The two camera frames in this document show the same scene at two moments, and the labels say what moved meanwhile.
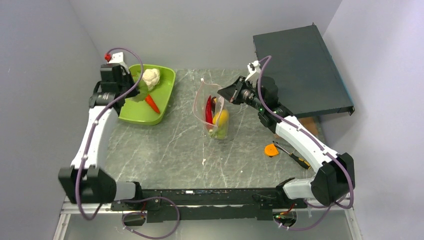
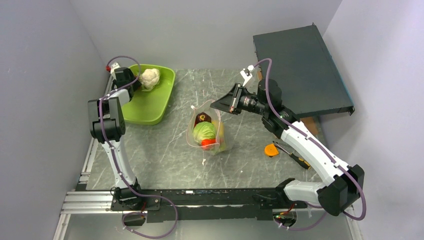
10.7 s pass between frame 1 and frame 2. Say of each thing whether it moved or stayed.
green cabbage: moved
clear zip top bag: moved
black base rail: stayed
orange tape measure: stayed
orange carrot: moved
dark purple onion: moved
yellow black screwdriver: stayed
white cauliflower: stayed
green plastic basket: stayed
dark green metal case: stayed
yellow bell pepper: moved
